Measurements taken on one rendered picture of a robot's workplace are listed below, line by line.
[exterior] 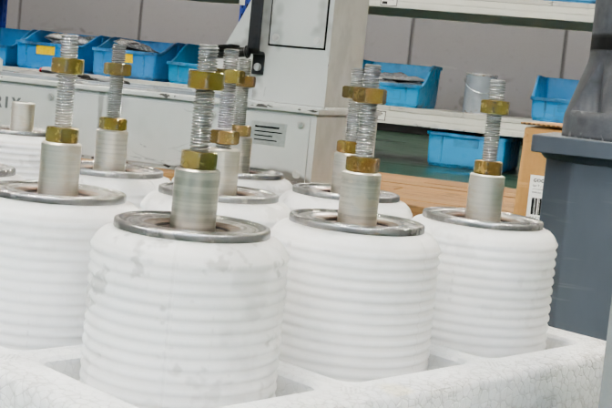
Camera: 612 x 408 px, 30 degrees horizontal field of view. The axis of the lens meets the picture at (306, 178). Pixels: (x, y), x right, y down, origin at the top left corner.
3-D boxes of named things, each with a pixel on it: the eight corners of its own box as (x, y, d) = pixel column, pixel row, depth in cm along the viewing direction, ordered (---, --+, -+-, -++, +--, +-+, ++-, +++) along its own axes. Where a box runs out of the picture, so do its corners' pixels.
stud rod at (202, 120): (206, 203, 55) (219, 45, 54) (185, 201, 54) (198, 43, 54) (204, 200, 56) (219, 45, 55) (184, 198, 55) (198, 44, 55)
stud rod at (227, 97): (228, 168, 72) (239, 49, 72) (229, 170, 71) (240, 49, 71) (212, 168, 72) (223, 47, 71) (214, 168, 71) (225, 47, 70)
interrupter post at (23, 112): (25, 135, 113) (27, 101, 112) (38, 137, 111) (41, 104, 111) (3, 134, 111) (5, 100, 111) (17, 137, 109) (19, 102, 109)
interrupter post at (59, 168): (37, 197, 64) (42, 138, 64) (80, 200, 65) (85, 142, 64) (32, 201, 62) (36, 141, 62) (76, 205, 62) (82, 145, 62)
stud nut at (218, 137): (237, 144, 73) (238, 130, 72) (240, 146, 71) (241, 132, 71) (206, 141, 72) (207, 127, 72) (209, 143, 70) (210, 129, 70)
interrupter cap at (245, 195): (248, 194, 77) (249, 184, 77) (298, 210, 70) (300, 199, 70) (140, 189, 73) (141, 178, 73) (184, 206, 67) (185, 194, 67)
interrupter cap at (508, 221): (566, 234, 72) (566, 223, 72) (497, 238, 67) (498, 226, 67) (468, 216, 77) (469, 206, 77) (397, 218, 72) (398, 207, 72)
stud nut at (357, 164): (338, 168, 63) (340, 154, 63) (360, 169, 65) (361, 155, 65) (363, 173, 62) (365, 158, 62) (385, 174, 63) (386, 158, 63)
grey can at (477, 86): (464, 112, 549) (468, 73, 547) (497, 116, 544) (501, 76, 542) (458, 112, 534) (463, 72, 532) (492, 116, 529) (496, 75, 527)
